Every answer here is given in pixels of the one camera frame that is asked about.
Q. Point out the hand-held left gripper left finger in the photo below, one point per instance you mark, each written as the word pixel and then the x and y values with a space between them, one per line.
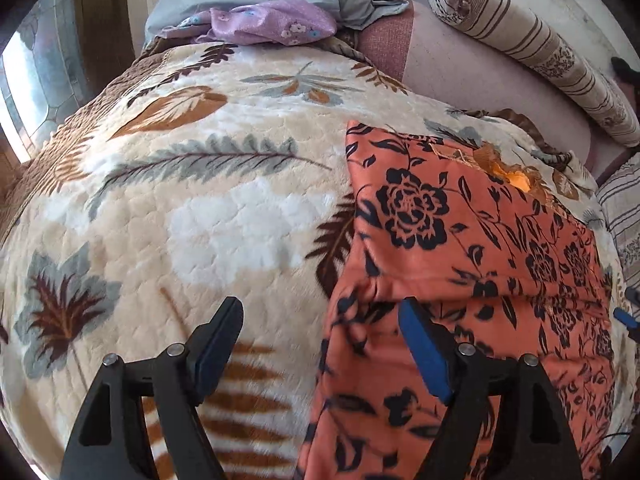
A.
pixel 220 352

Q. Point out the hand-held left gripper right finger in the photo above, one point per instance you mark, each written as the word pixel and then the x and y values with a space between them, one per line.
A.
pixel 425 350

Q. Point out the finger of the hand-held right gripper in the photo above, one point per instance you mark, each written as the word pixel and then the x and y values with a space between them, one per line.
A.
pixel 626 317

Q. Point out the orange black floral garment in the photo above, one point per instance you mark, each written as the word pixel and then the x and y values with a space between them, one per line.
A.
pixel 450 240

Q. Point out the grey striped floral pillow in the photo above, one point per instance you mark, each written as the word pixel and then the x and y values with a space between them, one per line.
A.
pixel 622 210

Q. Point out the cream leaf print blanket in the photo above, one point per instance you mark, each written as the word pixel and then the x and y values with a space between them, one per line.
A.
pixel 200 210

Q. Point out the long striped floral bolster pillow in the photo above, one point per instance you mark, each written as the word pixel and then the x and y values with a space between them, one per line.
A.
pixel 520 30

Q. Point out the purple floral cloth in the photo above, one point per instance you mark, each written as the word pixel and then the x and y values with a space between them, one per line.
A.
pixel 270 22

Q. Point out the patterned glass window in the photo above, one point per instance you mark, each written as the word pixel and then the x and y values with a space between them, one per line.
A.
pixel 35 70

